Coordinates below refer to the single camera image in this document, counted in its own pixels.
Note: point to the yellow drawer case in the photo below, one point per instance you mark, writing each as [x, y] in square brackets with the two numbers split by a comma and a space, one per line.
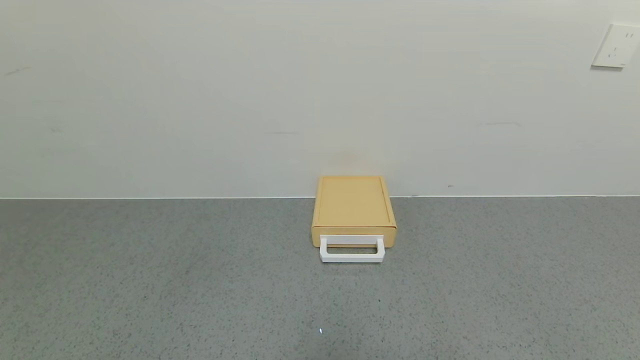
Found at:
[352, 200]

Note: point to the white wall outlet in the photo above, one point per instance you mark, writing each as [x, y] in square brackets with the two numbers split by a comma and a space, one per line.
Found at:
[616, 46]

